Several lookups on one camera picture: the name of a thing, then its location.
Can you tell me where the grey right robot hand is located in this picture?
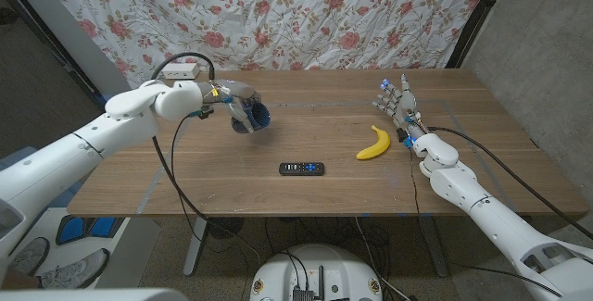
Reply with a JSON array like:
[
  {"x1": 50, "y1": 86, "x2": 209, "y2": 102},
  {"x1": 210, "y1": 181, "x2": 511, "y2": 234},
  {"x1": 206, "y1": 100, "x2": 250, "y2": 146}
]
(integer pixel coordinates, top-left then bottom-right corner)
[{"x1": 372, "y1": 72, "x2": 430, "y2": 144}]

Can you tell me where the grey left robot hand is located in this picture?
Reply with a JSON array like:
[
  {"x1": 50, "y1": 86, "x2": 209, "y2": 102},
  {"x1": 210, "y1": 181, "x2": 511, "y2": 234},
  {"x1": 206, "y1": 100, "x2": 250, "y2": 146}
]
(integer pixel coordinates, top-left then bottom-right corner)
[{"x1": 197, "y1": 78, "x2": 269, "y2": 134}]

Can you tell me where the dark blue mug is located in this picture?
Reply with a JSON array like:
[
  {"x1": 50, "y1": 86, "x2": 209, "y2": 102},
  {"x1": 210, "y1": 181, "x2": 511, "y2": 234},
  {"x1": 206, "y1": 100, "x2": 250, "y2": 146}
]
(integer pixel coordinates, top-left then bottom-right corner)
[{"x1": 230, "y1": 99, "x2": 272, "y2": 134}]

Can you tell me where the yellow banana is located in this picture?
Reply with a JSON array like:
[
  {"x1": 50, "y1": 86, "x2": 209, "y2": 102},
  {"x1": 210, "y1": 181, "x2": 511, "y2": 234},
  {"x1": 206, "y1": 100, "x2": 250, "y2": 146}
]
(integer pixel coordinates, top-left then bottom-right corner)
[{"x1": 355, "y1": 124, "x2": 392, "y2": 161}]

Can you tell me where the black TV remote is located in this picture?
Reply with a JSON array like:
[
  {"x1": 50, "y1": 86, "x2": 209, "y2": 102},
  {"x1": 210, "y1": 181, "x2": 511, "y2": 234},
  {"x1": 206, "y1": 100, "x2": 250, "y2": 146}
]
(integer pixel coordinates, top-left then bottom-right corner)
[{"x1": 278, "y1": 161, "x2": 326, "y2": 177}]

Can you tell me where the white power strip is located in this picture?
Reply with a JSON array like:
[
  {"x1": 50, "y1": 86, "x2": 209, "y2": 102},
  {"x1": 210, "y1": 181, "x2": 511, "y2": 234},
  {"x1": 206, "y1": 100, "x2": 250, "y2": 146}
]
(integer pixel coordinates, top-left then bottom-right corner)
[{"x1": 161, "y1": 62, "x2": 201, "y2": 81}]

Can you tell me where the floral backdrop cloth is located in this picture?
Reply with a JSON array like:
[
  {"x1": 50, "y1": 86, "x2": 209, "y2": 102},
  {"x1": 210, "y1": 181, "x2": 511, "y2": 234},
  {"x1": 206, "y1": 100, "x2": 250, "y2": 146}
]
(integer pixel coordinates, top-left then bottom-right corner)
[{"x1": 31, "y1": 0, "x2": 497, "y2": 96}]

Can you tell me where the black backdrop stand pole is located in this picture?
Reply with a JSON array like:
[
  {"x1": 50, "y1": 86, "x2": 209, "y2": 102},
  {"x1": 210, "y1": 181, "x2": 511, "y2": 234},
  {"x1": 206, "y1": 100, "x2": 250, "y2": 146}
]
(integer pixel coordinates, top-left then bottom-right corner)
[
  {"x1": 445, "y1": 0, "x2": 513, "y2": 69},
  {"x1": 0, "y1": 0, "x2": 115, "y2": 107}
]

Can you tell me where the black round fan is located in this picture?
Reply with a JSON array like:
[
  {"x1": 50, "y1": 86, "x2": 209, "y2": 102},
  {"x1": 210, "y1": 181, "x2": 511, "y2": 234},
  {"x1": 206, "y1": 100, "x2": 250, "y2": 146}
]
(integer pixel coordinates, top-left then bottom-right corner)
[{"x1": 207, "y1": 217, "x2": 246, "y2": 240}]

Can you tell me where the grey table leg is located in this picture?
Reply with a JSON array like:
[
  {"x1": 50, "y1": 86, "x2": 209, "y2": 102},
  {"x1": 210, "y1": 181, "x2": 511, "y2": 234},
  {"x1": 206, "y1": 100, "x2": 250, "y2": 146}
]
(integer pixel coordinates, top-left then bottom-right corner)
[{"x1": 419, "y1": 217, "x2": 450, "y2": 278}]

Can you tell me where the white table leg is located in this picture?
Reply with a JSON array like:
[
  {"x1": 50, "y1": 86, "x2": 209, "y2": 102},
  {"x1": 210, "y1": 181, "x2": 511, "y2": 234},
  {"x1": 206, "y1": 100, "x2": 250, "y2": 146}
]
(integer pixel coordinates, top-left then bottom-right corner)
[{"x1": 183, "y1": 217, "x2": 209, "y2": 278}]

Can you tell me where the white robot torso base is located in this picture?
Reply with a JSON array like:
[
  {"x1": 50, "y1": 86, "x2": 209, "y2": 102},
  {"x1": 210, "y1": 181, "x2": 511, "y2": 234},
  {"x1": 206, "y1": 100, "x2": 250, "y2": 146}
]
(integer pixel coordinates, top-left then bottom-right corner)
[{"x1": 248, "y1": 244, "x2": 384, "y2": 301}]

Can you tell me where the grey sneaker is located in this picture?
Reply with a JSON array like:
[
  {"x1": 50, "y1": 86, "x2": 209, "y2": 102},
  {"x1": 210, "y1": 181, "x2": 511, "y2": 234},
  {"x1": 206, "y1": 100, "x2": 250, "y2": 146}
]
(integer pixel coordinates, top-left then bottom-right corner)
[
  {"x1": 8, "y1": 236, "x2": 51, "y2": 275},
  {"x1": 39, "y1": 248, "x2": 111, "y2": 290}
]

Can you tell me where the person's brown leg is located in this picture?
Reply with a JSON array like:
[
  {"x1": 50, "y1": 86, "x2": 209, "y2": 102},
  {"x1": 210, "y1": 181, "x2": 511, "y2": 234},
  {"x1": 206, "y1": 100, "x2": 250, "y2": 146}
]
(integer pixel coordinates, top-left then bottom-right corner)
[{"x1": 0, "y1": 267, "x2": 42, "y2": 291}]

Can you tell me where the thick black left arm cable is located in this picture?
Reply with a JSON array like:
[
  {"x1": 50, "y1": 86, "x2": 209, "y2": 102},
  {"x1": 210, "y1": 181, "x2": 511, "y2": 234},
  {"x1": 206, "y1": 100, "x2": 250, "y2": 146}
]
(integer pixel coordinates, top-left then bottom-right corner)
[{"x1": 150, "y1": 52, "x2": 263, "y2": 301}]

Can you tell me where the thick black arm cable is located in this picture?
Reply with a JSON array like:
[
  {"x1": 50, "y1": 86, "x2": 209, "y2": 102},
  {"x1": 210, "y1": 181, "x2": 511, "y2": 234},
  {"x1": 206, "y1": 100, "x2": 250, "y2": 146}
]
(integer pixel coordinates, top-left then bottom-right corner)
[
  {"x1": 428, "y1": 126, "x2": 593, "y2": 242},
  {"x1": 150, "y1": 52, "x2": 263, "y2": 301}
]

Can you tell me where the thin black left wrist cable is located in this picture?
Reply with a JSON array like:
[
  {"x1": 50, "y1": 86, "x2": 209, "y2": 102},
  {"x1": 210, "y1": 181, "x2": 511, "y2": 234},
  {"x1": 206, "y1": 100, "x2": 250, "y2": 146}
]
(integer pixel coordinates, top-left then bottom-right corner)
[{"x1": 170, "y1": 114, "x2": 223, "y2": 246}]

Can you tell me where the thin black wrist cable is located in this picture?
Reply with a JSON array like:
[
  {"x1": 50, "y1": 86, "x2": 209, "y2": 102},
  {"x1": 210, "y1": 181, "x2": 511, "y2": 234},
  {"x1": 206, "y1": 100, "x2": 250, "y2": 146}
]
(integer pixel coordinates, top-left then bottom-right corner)
[
  {"x1": 408, "y1": 146, "x2": 564, "y2": 298},
  {"x1": 170, "y1": 114, "x2": 223, "y2": 246}
]

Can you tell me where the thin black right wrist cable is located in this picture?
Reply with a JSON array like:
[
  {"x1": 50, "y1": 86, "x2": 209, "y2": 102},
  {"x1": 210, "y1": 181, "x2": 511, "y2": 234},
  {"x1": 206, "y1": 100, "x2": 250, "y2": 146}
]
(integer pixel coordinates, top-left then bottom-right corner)
[{"x1": 408, "y1": 146, "x2": 564, "y2": 298}]

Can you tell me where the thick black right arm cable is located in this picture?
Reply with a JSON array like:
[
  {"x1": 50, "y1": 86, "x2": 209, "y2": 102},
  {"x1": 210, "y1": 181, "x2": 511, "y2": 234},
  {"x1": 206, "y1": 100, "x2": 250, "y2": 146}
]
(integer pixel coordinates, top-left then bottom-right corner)
[{"x1": 428, "y1": 126, "x2": 593, "y2": 242}]

